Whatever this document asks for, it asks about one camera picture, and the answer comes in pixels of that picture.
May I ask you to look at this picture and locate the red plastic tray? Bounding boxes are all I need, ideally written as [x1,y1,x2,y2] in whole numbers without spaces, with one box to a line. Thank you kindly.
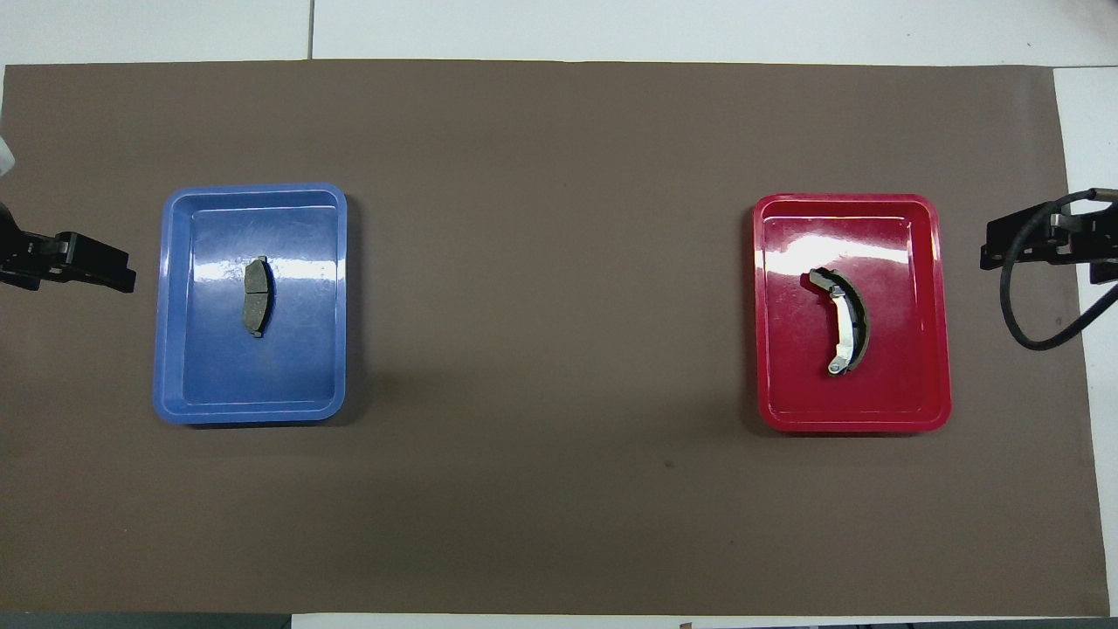
[753,193,952,433]

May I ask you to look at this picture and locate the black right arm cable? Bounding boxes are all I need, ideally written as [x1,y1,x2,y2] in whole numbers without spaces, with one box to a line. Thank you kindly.
[999,188,1118,352]

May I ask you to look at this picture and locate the brown table mat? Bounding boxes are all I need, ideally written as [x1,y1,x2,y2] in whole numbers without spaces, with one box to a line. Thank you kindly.
[0,59,1110,617]

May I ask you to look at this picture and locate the curved metal brake shoe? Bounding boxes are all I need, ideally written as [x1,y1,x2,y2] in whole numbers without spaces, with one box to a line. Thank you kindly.
[802,267,871,377]

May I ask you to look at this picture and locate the grey brake pad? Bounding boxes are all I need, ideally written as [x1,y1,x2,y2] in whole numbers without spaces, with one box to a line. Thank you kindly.
[240,255,275,339]

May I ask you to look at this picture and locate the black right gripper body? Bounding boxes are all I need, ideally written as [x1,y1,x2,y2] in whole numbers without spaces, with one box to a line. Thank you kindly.
[1046,196,1118,265]

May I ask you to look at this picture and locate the blue plastic tray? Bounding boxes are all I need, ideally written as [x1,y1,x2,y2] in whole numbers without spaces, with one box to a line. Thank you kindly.
[153,182,349,426]

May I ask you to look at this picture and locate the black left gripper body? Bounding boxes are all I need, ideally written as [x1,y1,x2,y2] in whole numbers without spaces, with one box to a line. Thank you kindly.
[0,203,71,277]

